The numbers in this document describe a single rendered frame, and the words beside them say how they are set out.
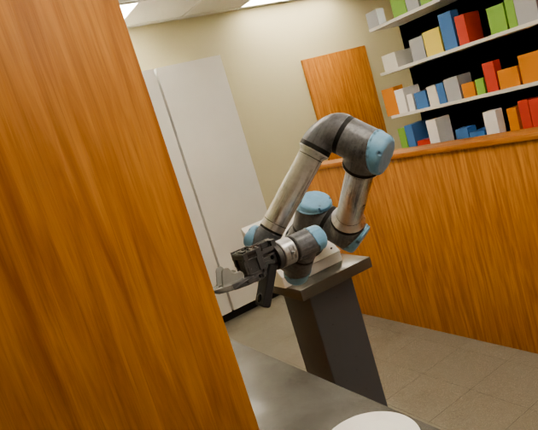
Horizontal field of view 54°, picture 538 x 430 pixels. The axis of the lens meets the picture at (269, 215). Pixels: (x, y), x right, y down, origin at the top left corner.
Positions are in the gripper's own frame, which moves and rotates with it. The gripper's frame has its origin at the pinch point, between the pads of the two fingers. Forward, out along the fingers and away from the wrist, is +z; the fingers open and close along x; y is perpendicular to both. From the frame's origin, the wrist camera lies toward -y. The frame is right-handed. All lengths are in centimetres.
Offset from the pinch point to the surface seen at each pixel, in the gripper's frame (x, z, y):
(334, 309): -33, -55, -35
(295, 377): 19.8, -4.0, -20.3
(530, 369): -36, -157, -115
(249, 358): -0.6, -3.3, -20.3
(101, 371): 35, 36, 7
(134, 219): 35, 23, 28
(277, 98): -329, -258, 58
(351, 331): -33, -59, -46
